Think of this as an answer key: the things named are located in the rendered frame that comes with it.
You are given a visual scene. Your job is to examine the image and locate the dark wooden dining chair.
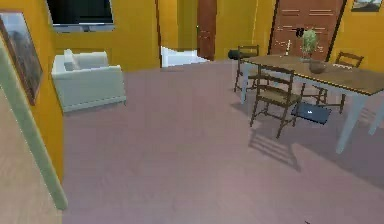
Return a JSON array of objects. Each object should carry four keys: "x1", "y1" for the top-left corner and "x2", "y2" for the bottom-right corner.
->
[
  {"x1": 233, "y1": 44, "x2": 270, "y2": 94},
  {"x1": 300, "y1": 51, "x2": 365, "y2": 115},
  {"x1": 249, "y1": 64, "x2": 303, "y2": 140}
]

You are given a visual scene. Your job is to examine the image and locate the black round bin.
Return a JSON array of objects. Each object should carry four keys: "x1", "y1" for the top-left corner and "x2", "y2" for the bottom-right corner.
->
[{"x1": 227, "y1": 49, "x2": 242, "y2": 61}]

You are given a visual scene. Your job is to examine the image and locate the brown open room door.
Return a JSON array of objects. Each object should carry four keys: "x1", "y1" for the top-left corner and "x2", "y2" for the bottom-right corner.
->
[{"x1": 196, "y1": 0, "x2": 218, "y2": 62}]

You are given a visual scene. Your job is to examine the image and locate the white armchair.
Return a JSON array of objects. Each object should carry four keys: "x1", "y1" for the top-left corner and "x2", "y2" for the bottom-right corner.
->
[{"x1": 51, "y1": 49, "x2": 128, "y2": 114}]

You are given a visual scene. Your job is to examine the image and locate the dark blue laptop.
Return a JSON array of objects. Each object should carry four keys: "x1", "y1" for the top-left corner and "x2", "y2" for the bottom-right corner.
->
[{"x1": 290, "y1": 102, "x2": 333, "y2": 126}]

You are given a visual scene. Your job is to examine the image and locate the brown bowl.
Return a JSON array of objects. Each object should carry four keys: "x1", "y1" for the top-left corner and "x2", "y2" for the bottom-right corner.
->
[{"x1": 308, "y1": 59, "x2": 328, "y2": 75}]

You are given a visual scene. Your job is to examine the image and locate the white cushion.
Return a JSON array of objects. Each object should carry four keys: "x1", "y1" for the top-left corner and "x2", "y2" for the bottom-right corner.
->
[{"x1": 63, "y1": 48, "x2": 78, "y2": 72}]

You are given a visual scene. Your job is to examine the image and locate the green house plant in vase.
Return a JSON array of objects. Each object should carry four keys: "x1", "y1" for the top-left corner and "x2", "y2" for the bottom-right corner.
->
[{"x1": 299, "y1": 28, "x2": 319, "y2": 64}]

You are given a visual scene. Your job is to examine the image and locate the brown panelled room door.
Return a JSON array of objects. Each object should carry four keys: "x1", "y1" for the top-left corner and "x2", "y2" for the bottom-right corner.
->
[{"x1": 268, "y1": 0, "x2": 348, "y2": 63}]

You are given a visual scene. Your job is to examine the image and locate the black television set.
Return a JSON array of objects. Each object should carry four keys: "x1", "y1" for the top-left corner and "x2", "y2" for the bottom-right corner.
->
[{"x1": 45, "y1": 0, "x2": 116, "y2": 34}]

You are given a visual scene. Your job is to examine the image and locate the wooden dining table white legs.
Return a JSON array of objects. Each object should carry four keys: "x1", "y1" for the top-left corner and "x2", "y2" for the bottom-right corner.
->
[{"x1": 239, "y1": 54, "x2": 384, "y2": 155}]

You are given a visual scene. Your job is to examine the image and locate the framed landscape picture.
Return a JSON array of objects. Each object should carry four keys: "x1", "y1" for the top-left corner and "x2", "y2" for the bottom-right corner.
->
[{"x1": 0, "y1": 10, "x2": 44, "y2": 107}]

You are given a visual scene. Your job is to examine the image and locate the small framed wall picture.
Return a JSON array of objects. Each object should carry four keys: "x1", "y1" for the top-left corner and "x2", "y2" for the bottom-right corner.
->
[{"x1": 350, "y1": 0, "x2": 384, "y2": 13}]

